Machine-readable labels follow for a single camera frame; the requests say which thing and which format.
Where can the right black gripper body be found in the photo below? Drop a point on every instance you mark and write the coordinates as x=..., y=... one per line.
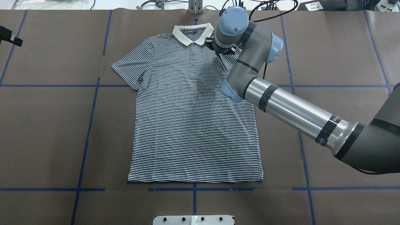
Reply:
x=230, y=51

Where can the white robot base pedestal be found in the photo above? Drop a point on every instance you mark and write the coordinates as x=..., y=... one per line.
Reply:
x=194, y=220

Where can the striped polo shirt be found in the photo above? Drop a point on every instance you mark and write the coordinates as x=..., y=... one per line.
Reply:
x=185, y=129

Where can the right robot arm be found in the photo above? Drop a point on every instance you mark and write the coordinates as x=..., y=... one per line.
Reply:
x=373, y=149

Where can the aluminium frame post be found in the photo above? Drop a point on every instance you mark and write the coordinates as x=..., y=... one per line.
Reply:
x=195, y=7

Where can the black power box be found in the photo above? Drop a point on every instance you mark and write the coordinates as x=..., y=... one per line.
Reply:
x=322, y=5

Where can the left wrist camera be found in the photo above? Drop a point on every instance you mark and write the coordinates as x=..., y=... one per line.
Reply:
x=7, y=35

